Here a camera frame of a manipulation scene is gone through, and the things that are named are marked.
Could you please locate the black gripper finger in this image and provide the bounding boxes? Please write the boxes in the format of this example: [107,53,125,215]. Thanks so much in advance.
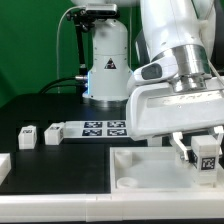
[169,132,192,167]
[213,125,224,158]

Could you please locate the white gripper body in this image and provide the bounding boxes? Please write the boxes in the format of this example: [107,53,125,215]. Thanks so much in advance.
[126,79,224,140]

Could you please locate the white square tabletop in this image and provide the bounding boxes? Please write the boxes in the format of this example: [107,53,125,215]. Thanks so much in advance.
[110,147,224,193]

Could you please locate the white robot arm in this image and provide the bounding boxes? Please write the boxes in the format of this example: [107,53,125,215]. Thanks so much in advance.
[126,0,224,170]

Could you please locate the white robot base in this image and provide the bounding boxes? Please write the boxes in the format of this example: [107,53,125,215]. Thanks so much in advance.
[82,19,132,107]

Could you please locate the white fiducial marker plate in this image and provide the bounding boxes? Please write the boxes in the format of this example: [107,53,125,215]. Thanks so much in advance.
[64,120,129,139]

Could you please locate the white obstacle fence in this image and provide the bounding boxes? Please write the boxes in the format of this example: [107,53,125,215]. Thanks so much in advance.
[0,149,224,224]

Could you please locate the black cables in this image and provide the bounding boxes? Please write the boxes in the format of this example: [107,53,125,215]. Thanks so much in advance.
[38,75,88,95]

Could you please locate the black camera on stand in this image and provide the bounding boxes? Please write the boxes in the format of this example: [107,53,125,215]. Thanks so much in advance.
[66,3,120,75]

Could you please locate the white cable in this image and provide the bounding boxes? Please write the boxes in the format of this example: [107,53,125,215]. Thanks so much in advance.
[55,4,87,94]

